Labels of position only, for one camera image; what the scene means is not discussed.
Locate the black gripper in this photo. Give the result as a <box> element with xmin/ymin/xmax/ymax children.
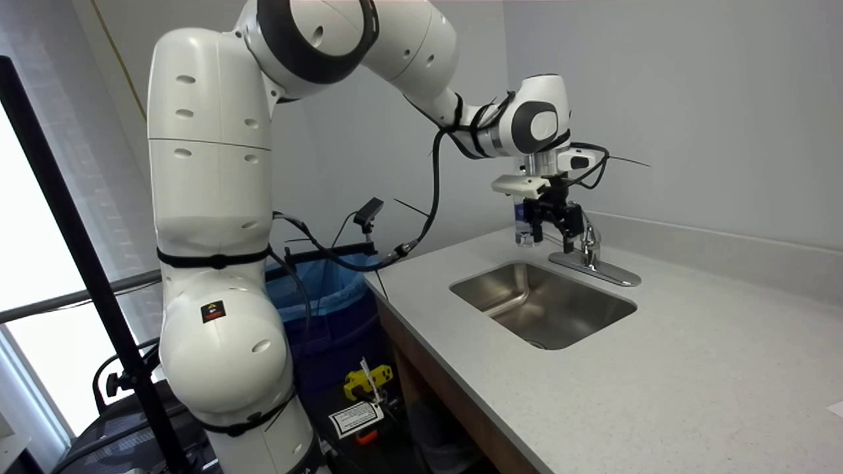
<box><xmin>525</xmin><ymin>178</ymin><xmax>590</xmax><ymax>259</ymax></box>

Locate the chrome tap handle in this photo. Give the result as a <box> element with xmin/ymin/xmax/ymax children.
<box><xmin>577</xmin><ymin>214</ymin><xmax>606</xmax><ymax>253</ymax></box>

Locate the clear smartwater bottle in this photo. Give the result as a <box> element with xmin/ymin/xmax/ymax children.
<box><xmin>510</xmin><ymin>200</ymin><xmax>539</xmax><ymax>250</ymax></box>

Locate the stainless steel sink basin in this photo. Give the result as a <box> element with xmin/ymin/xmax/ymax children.
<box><xmin>448</xmin><ymin>261</ymin><xmax>639</xmax><ymax>354</ymax></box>

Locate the wooden counter cabinet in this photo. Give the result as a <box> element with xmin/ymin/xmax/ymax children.
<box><xmin>377</xmin><ymin>297</ymin><xmax>539</xmax><ymax>474</ymax></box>

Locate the blue lined trash bin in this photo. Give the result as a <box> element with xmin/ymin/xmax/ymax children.
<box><xmin>261</xmin><ymin>248</ymin><xmax>401</xmax><ymax>443</ymax></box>

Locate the yellow tool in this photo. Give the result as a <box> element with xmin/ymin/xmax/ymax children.
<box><xmin>340</xmin><ymin>364</ymin><xmax>397</xmax><ymax>405</ymax></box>

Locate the white label tag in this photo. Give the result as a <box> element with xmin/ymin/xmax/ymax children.
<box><xmin>327</xmin><ymin>401</ymin><xmax>389</xmax><ymax>443</ymax></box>

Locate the black tripod pole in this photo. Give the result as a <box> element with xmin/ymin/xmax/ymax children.
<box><xmin>0</xmin><ymin>55</ymin><xmax>193</xmax><ymax>474</ymax></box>

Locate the black cart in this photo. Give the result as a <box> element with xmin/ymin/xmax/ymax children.
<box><xmin>50</xmin><ymin>339</ymin><xmax>220</xmax><ymax>474</ymax></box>

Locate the chrome tap base plate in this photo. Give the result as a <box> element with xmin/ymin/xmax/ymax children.
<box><xmin>547</xmin><ymin>248</ymin><xmax>642</xmax><ymax>290</ymax></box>

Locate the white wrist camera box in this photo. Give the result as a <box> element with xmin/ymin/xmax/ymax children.
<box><xmin>489</xmin><ymin>172</ymin><xmax>554</xmax><ymax>200</ymax></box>

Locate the long black robot cable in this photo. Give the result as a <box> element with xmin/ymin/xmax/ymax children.
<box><xmin>272</xmin><ymin>88</ymin><xmax>522</xmax><ymax>273</ymax></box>

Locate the small black camera on stand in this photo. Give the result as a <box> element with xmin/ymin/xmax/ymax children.
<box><xmin>351</xmin><ymin>194</ymin><xmax>388</xmax><ymax>236</ymax></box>

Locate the thin yellow wall cable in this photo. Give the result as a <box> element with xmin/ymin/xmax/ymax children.
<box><xmin>90</xmin><ymin>0</ymin><xmax>150</xmax><ymax>118</ymax></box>

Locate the grey window rail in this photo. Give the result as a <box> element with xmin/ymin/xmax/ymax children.
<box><xmin>0</xmin><ymin>265</ymin><xmax>165</xmax><ymax>327</ymax></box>

